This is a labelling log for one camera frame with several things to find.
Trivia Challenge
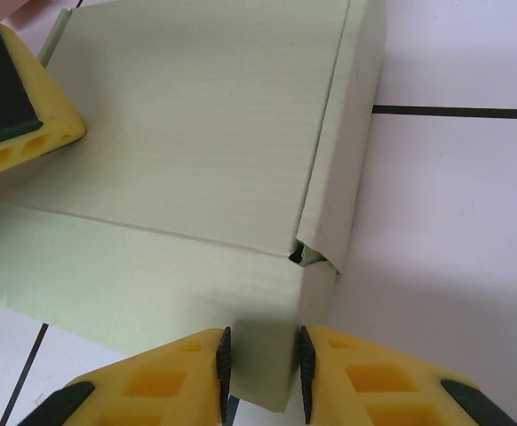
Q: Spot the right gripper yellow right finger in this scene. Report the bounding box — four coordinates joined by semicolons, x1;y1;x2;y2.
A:
298;325;515;426

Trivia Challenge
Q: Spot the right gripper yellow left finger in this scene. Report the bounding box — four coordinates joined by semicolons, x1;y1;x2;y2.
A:
22;326;234;426

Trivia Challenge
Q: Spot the green paper box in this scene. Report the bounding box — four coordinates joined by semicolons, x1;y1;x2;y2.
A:
0;0;388;414

